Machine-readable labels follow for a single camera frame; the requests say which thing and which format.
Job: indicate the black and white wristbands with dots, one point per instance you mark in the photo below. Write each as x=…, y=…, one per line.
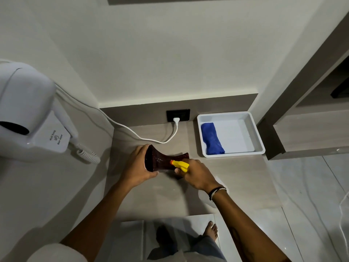
x=216, y=191

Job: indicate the person's right hand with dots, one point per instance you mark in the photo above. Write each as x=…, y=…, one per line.
x=199, y=177

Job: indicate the person's left hand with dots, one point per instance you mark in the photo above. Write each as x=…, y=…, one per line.
x=133, y=169

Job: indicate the white plastic tray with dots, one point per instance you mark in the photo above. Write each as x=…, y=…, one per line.
x=240, y=133

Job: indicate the person's left forearm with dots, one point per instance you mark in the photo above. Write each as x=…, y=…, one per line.
x=101, y=226

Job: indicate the person's right forearm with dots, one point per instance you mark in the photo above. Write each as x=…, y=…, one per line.
x=245, y=229

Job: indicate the person's blue jeans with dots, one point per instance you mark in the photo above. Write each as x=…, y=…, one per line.
x=204, y=248

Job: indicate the folded blue cloth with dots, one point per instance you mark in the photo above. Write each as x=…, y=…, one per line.
x=212, y=139

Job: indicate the grey wooden cabinet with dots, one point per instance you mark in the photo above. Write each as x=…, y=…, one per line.
x=308, y=128

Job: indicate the person's left thumb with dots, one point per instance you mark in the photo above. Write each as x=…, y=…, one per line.
x=150, y=175

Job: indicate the dark brown glossy vase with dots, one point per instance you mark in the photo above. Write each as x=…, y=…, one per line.
x=160, y=160

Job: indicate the white wall-mounted hair dryer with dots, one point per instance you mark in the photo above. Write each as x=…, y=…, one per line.
x=24, y=106

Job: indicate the person's right fingers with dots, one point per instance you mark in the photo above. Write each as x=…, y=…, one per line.
x=190, y=166

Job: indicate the person's white sleeve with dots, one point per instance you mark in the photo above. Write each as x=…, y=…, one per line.
x=51, y=253

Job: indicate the black wall socket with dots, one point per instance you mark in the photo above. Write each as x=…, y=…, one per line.
x=182, y=114

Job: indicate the white spray bottle yellow nozzle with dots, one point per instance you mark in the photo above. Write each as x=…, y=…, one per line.
x=180, y=164

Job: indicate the person's bare foot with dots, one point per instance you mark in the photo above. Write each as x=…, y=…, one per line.
x=211, y=231

